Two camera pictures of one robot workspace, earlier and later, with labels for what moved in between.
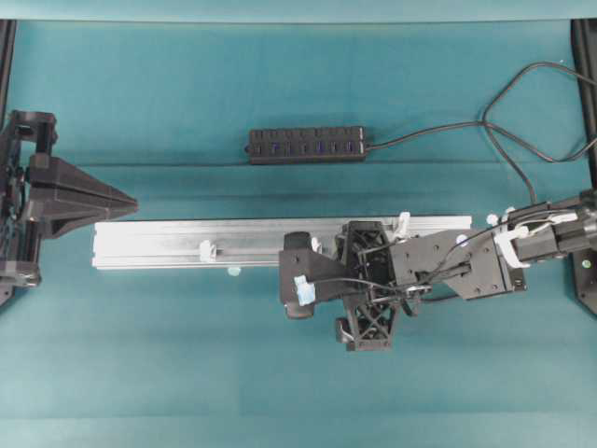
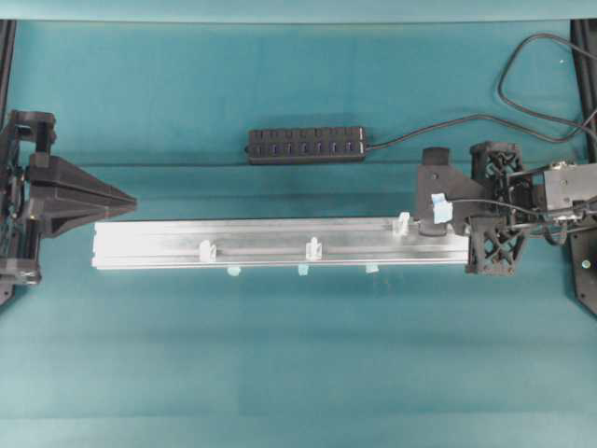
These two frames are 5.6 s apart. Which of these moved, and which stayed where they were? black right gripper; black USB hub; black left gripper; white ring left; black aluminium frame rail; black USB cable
Moved: black USB cable; black right gripper
Stayed: white ring left; black USB hub; black aluminium frame rail; black left gripper
